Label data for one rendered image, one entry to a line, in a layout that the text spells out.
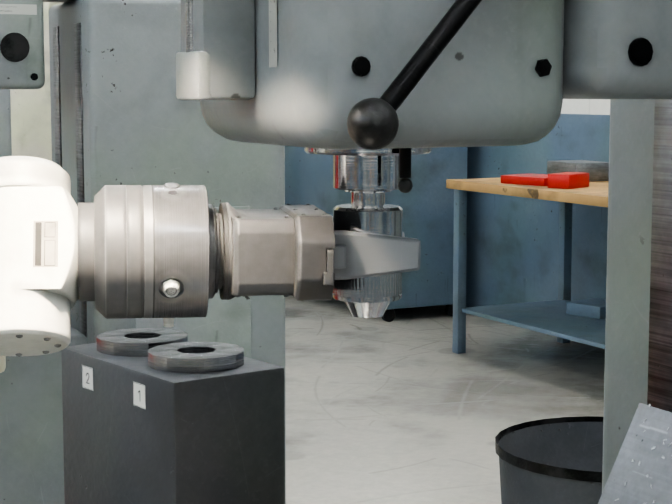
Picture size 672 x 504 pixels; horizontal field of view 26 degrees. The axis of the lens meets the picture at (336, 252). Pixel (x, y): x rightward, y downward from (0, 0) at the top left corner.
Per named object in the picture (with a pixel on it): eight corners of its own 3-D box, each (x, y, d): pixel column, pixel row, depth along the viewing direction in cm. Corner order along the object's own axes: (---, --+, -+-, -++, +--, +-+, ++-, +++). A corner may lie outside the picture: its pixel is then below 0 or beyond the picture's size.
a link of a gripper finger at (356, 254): (417, 277, 97) (325, 278, 96) (418, 229, 97) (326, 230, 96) (423, 280, 95) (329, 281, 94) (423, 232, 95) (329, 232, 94)
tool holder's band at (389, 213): (362, 216, 102) (362, 202, 102) (416, 220, 99) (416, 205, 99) (318, 220, 98) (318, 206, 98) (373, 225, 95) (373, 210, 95)
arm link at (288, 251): (336, 189, 91) (145, 189, 90) (335, 340, 93) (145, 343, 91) (309, 176, 104) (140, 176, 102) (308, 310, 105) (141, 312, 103)
